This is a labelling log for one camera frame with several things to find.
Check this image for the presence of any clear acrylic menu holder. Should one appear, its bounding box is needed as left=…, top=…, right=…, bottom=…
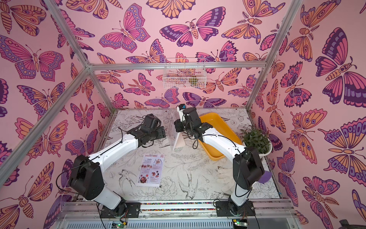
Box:
left=167, top=112, right=186, bottom=152

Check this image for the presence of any old red menu sheet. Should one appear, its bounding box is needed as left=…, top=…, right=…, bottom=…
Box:
left=136, top=154, right=165, bottom=187

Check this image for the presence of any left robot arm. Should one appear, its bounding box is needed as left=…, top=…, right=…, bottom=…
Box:
left=68, top=114, right=166, bottom=218

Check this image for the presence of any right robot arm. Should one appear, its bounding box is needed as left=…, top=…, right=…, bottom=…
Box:
left=174, top=104, right=265, bottom=215

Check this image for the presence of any yellow plastic tray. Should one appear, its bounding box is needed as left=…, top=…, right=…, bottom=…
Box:
left=199, top=113, right=244, bottom=162

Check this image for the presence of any green potted plant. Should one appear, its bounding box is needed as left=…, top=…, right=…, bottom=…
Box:
left=241, top=128, right=273, bottom=157

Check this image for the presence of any purple pink spatula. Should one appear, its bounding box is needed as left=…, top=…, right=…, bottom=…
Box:
left=258, top=171, right=272, bottom=184

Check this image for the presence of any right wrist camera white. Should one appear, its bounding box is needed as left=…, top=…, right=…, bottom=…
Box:
left=176, top=104, right=186, bottom=122

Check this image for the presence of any white wire basket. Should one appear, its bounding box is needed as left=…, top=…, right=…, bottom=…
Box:
left=162, top=57, right=207, bottom=90

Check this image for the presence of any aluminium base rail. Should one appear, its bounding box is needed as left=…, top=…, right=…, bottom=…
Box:
left=53, top=199, right=302, bottom=229

